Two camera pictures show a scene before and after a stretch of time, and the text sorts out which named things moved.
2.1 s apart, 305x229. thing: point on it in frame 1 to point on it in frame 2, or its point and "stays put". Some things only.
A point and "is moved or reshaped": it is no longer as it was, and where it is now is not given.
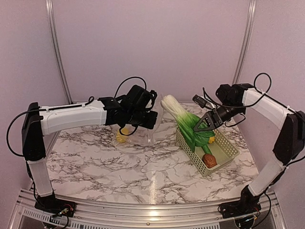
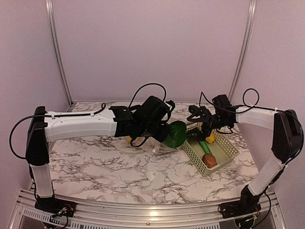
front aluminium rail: [25, 215] stays put
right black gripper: [213, 119] stays put
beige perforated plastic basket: [221, 148] stays put
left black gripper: [150, 123] to [161, 136]
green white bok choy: [187, 122] to [178, 135]
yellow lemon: [211, 140] stays put
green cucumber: [206, 149] stays put
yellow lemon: [121, 138] is moved or reshaped
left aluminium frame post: [55, 52] stays put
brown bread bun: [209, 160] stays put
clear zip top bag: [133, 135] is moved or reshaped
